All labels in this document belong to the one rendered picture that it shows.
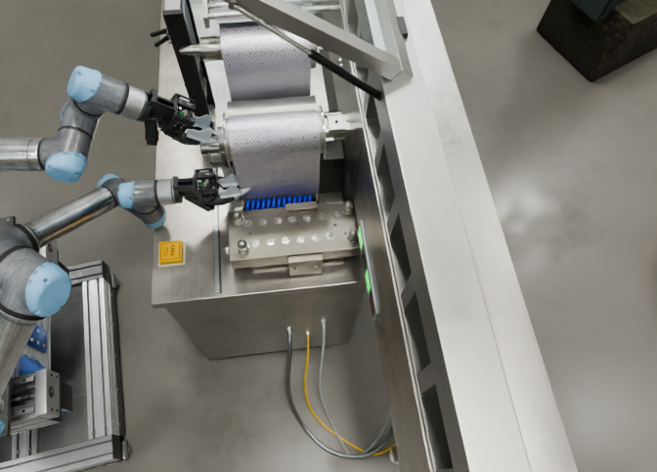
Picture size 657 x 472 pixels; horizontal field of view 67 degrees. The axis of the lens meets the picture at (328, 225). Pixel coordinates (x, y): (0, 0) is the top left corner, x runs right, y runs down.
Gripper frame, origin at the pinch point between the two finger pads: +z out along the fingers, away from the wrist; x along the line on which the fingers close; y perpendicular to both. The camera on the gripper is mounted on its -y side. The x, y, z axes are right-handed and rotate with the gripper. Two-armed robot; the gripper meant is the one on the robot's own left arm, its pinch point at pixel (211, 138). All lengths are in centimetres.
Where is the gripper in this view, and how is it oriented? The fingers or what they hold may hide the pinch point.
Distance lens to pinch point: 138.1
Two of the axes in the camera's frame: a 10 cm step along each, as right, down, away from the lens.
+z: 7.4, 2.1, 6.4
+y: 6.6, -4.1, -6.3
